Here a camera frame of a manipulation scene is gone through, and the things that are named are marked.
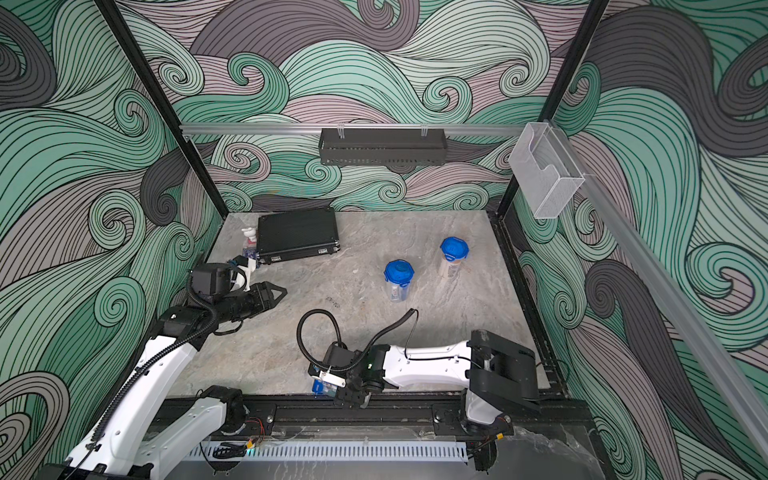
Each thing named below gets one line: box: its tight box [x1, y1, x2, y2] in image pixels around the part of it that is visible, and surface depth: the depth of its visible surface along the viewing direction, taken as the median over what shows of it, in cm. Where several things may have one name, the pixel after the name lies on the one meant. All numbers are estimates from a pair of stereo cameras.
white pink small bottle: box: [241, 227, 257, 259], surface depth 109 cm
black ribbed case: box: [257, 208, 341, 264], surface depth 109 cm
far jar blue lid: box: [440, 236, 470, 279], surface depth 94 cm
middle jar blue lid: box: [384, 259, 415, 302], surface depth 88 cm
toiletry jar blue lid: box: [312, 378, 338, 398], surface depth 74 cm
